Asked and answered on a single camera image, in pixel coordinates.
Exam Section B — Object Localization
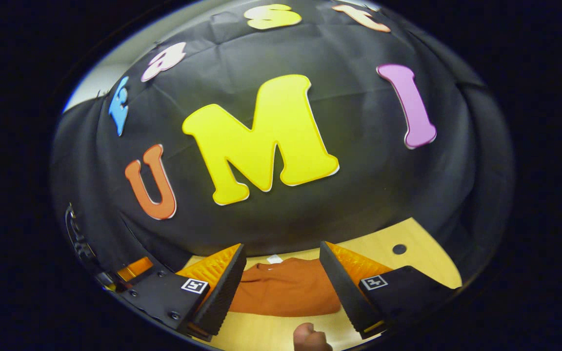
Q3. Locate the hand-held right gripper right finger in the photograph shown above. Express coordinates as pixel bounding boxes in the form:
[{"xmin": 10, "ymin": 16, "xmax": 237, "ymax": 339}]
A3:
[{"xmin": 319, "ymin": 241, "xmax": 457, "ymax": 340}]

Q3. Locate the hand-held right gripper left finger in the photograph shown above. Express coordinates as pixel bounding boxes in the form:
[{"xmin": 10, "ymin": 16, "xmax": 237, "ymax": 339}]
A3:
[{"xmin": 120, "ymin": 244, "xmax": 247, "ymax": 342}]

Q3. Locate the orange button jacket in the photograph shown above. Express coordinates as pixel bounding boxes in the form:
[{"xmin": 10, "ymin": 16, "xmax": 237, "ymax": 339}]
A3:
[{"xmin": 229, "ymin": 257, "xmax": 342, "ymax": 317}]

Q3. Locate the black backdrop cloth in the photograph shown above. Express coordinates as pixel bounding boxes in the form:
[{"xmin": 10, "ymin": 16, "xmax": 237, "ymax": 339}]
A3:
[{"xmin": 49, "ymin": 0, "xmax": 516, "ymax": 293}]

